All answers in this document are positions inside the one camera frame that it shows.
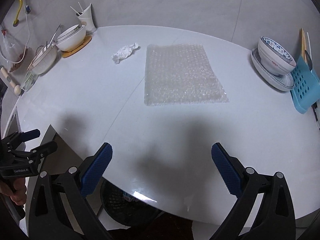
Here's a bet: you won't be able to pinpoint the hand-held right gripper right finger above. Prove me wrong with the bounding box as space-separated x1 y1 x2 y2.
209 142 297 240

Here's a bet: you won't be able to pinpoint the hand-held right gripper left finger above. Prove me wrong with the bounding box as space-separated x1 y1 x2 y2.
28 142 113 240

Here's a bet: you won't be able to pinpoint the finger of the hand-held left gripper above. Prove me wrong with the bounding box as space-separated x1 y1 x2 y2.
1 129 41 146
12 141 58 166

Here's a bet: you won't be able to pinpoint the blue white milk carton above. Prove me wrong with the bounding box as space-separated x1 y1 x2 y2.
122 191 138 203

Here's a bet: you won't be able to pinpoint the black trash bin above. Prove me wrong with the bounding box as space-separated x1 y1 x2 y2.
100 180 163 227

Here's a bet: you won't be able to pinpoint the person's left hand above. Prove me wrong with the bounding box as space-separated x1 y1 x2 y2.
0 177 27 206

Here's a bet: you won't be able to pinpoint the clear glass lid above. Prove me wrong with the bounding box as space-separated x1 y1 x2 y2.
21 70 39 92

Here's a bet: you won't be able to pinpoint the wooden pestle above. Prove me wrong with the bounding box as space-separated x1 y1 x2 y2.
0 66 23 96

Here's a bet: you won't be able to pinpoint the wooden chopsticks pair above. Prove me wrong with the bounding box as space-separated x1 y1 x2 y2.
26 46 48 71

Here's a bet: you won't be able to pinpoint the dark cloth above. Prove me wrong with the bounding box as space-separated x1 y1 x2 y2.
150 212 196 240

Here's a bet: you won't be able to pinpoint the clear hanging plastic bag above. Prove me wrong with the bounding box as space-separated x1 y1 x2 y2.
0 28 28 73

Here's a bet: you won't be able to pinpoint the stacked white bowls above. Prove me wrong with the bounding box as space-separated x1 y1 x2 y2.
55 26 87 52

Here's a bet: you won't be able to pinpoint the bubble wrap sheet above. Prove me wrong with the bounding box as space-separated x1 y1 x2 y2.
143 43 229 106

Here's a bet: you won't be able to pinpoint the white bowl dark rim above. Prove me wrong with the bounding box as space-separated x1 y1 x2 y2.
57 24 84 42

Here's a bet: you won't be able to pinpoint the wooden coaster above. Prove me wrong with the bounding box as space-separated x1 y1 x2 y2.
61 35 93 59

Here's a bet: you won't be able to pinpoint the blue utensil basket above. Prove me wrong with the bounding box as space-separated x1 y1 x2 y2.
290 55 320 114

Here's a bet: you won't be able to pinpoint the blue patterned bowl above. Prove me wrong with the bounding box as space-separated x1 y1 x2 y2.
257 36 297 76

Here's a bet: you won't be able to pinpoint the crumpled white tissue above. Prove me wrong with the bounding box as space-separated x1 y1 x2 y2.
111 42 140 65

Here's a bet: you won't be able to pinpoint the white utensil holder cup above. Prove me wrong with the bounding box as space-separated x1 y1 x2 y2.
77 3 97 34

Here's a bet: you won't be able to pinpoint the metal spoon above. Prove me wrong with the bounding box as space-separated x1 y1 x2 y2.
303 50 313 72

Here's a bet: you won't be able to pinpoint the light wooden chopsticks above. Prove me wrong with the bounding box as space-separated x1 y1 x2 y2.
299 28 307 61

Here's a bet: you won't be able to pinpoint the white cable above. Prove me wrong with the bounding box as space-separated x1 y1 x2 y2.
0 12 32 63

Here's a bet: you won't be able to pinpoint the yellow hose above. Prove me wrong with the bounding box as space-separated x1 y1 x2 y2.
13 0 24 27

